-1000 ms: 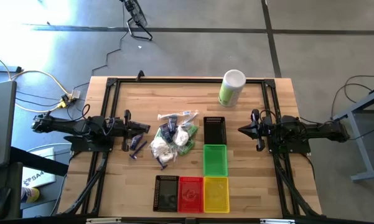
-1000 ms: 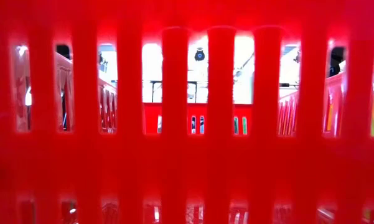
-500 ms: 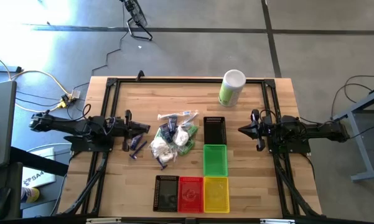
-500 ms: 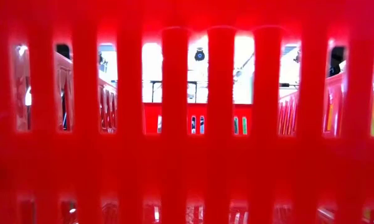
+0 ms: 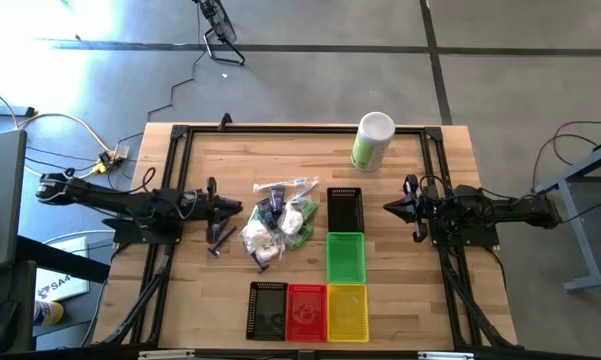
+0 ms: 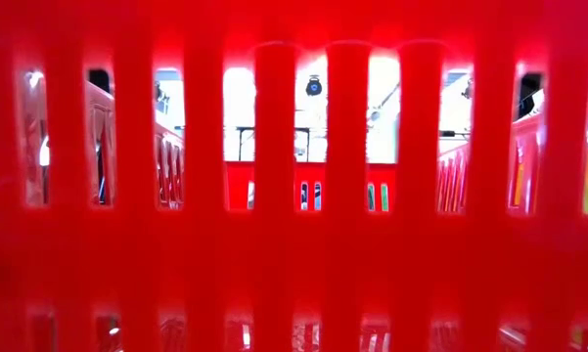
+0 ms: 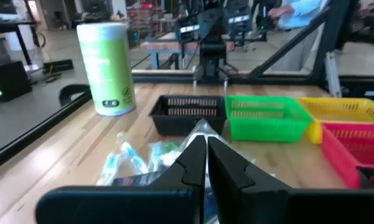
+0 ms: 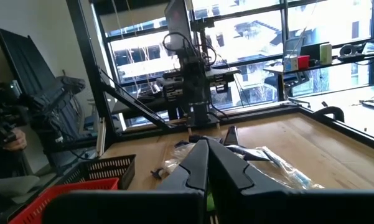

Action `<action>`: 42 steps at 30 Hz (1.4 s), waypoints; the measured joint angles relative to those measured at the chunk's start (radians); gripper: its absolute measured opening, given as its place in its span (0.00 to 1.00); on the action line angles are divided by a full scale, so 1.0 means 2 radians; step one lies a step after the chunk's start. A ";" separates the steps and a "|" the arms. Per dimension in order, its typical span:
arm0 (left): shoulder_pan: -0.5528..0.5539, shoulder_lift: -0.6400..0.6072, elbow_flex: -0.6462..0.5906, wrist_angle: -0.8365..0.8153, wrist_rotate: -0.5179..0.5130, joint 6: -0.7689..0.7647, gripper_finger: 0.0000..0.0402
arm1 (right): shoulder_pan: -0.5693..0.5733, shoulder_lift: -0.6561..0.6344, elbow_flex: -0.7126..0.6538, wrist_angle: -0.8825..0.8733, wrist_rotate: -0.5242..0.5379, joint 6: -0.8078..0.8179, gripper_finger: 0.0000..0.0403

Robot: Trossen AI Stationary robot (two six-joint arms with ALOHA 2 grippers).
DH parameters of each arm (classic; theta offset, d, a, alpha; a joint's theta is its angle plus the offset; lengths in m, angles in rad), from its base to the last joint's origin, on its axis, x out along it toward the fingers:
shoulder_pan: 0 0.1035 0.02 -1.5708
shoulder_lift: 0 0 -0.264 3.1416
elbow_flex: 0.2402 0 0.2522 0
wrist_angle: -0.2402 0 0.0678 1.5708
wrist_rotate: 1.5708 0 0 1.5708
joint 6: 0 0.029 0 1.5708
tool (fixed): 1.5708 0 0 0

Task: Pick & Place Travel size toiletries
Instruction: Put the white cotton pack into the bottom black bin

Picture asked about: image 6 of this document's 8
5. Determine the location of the black round hanging device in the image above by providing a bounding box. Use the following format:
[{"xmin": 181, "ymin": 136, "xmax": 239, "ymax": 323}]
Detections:
[{"xmin": 304, "ymin": 74, "xmax": 324, "ymax": 98}]

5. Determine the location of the red slotted plastic basket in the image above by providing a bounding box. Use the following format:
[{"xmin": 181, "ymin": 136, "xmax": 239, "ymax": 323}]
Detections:
[{"xmin": 0, "ymin": 0, "xmax": 588, "ymax": 352}]

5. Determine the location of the black framed table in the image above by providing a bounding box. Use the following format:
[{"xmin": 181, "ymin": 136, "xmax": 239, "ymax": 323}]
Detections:
[{"xmin": 234, "ymin": 125, "xmax": 312, "ymax": 162}]

